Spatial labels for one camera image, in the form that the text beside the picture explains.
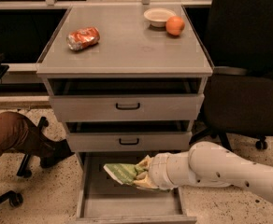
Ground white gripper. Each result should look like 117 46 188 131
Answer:
134 153 177 190

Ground dark shoe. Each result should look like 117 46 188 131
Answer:
40 139 73 169

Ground grey drawer cabinet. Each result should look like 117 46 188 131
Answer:
36 4 215 224

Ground orange fruit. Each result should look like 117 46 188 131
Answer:
165 16 185 36

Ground black office chair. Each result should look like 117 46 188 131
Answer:
185 0 273 149

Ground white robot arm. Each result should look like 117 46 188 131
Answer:
134 141 273 203

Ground middle grey drawer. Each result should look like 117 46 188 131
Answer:
66 120 192 152

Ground bottom grey drawer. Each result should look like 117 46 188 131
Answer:
75 151 196 224

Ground crushed orange soda can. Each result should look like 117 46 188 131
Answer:
66 27 100 51

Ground white paper bowl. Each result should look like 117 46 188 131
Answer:
144 8 176 28

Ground grey drawer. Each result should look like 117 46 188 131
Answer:
48 78 204 122
75 151 196 224
66 120 192 152

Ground black chair base left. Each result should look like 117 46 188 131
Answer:
0 115 50 213

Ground person's leg brown trousers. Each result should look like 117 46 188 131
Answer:
0 111 55 158

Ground top grey drawer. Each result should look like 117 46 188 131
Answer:
48 78 204 122

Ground green jalapeno chip bag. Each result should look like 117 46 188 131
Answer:
104 163 161 191

